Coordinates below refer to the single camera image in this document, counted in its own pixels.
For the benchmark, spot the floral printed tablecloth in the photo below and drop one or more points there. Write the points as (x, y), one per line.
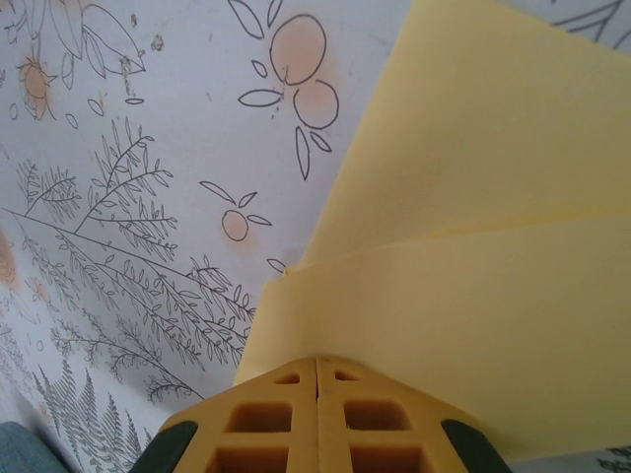
(148, 148)

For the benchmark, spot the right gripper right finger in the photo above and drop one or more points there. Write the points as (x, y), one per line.
(384, 433)

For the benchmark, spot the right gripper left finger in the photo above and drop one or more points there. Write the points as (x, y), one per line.
(256, 433)

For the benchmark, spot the blue-grey glasses case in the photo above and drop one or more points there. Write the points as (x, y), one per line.
(20, 448)

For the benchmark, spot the yellow cloth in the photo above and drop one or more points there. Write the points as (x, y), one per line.
(468, 197)

